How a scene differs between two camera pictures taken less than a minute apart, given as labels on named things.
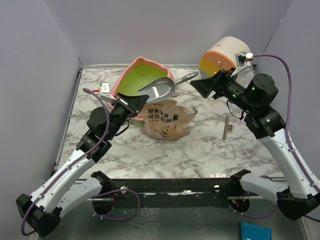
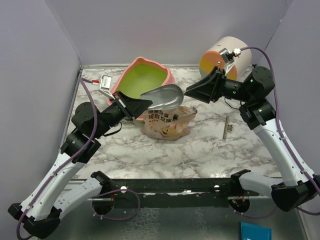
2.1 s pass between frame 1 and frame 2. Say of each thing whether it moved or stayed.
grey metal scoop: moved
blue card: stayed
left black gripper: stayed
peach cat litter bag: stayed
